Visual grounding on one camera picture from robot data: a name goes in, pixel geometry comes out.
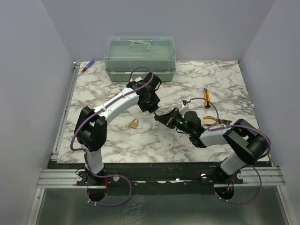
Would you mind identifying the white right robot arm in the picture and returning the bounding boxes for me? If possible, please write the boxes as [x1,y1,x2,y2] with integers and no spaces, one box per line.
[154,108,268,184]

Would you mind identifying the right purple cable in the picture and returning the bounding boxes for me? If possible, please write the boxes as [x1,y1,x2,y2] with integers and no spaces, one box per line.
[189,97,272,204]

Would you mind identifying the yellow utility knife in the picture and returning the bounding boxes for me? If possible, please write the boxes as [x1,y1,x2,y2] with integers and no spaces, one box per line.
[203,88,211,109]

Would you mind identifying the aluminium frame rail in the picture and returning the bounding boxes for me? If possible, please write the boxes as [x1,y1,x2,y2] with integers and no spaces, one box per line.
[27,62,81,225]

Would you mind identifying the yellow black pliers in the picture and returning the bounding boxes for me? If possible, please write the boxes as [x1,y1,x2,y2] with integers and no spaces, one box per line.
[203,116,232,126]

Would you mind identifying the red blue screwdriver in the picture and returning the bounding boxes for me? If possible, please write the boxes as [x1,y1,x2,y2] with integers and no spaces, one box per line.
[81,60,95,73]

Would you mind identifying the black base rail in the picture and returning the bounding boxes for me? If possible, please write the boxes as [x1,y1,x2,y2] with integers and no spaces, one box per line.
[45,161,275,195]

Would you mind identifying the small brass padlock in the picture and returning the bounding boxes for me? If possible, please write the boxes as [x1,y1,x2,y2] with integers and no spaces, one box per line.
[129,119,139,129]

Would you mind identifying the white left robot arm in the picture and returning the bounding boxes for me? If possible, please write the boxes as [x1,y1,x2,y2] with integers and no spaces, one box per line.
[70,72,162,185]

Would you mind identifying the green transparent toolbox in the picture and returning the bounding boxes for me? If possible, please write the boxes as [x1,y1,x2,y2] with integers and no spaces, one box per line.
[104,36,176,82]

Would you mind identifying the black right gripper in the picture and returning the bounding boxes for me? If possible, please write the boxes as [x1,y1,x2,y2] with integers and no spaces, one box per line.
[156,107,193,136]

